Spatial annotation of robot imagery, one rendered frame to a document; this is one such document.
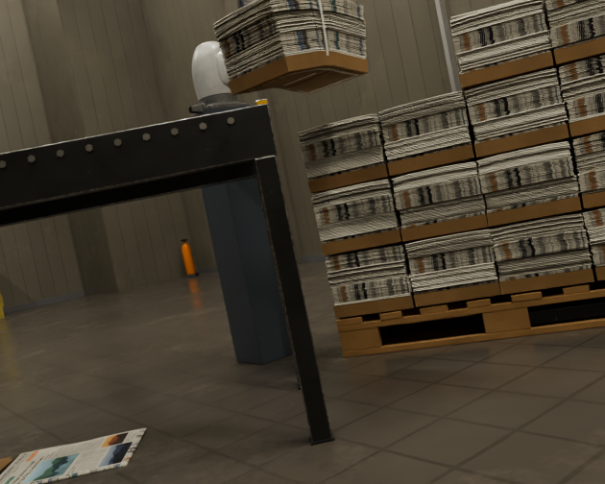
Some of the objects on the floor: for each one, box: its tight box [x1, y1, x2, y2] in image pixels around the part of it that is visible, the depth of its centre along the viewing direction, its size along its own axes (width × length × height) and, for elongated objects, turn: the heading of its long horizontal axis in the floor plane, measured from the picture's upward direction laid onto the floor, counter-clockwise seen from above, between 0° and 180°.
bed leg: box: [254, 156, 335, 446], centre depth 150 cm, size 6×6×68 cm
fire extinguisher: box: [181, 239, 199, 278], centre depth 894 cm, size 24×24×55 cm
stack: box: [298, 50, 605, 358], centre depth 226 cm, size 39×117×83 cm, turn 150°
